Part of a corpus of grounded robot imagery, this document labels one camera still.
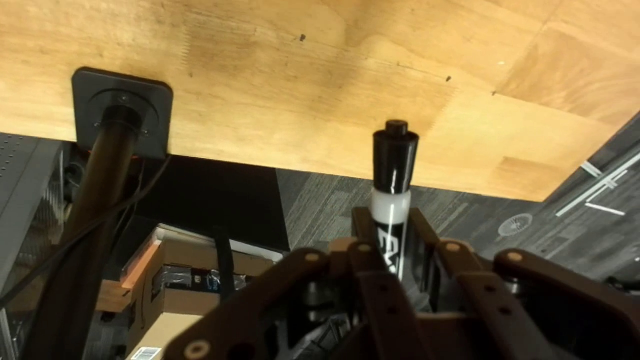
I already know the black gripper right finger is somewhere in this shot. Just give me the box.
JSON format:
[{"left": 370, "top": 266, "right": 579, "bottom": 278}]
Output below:
[{"left": 408, "top": 209, "right": 640, "bottom": 360}]

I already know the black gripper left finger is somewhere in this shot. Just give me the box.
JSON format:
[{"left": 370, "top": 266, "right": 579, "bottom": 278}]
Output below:
[{"left": 161, "top": 242, "right": 386, "bottom": 360}]

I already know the black and white marker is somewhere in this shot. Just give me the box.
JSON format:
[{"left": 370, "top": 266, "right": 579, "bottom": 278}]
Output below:
[{"left": 370, "top": 120, "right": 419, "bottom": 277}]

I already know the cardboard box on floor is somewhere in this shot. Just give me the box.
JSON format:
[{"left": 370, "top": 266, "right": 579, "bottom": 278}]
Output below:
[{"left": 96, "top": 222, "right": 286, "bottom": 360}]

